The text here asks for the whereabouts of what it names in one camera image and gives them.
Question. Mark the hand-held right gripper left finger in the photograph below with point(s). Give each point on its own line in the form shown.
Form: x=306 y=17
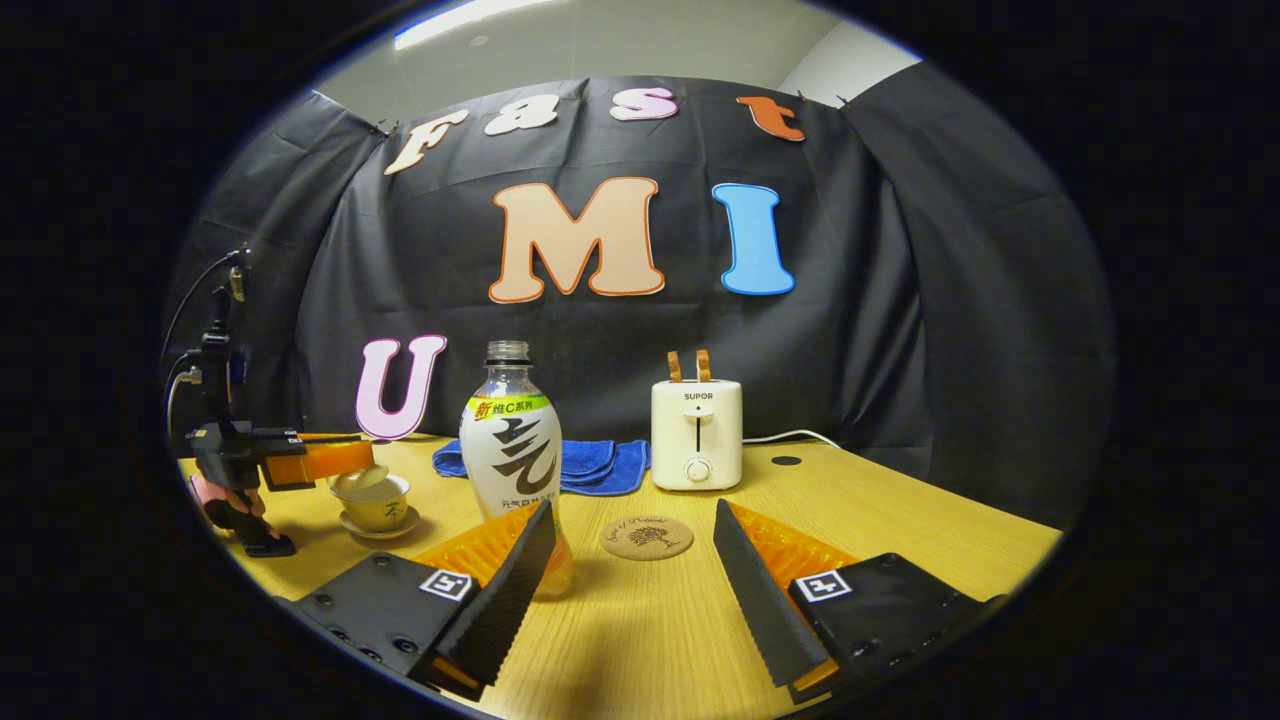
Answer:
x=510 y=590

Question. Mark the black backdrop cloth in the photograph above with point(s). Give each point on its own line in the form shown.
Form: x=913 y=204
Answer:
x=860 y=330

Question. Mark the blue folded towel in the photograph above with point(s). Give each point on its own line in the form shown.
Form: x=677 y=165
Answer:
x=598 y=465

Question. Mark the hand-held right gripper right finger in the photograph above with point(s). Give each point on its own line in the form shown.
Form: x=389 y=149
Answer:
x=760 y=600

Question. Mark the pale yellow ceramic teacup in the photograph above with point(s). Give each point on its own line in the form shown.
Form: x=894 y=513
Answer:
x=380 y=512

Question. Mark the white toaster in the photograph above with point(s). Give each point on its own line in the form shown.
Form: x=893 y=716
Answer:
x=696 y=440

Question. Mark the brown toast slice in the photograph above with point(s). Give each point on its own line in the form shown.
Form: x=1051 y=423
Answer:
x=703 y=365
x=674 y=367

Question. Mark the pale yellow teacup lid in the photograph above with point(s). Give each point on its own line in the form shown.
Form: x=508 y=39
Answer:
x=358 y=481

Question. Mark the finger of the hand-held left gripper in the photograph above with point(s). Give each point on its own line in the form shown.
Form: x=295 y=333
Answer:
x=325 y=462
x=320 y=437

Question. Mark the round cork coaster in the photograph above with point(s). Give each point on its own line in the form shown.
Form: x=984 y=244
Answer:
x=646 y=538

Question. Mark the clear water bottle white label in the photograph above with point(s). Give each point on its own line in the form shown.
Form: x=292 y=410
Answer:
x=510 y=450

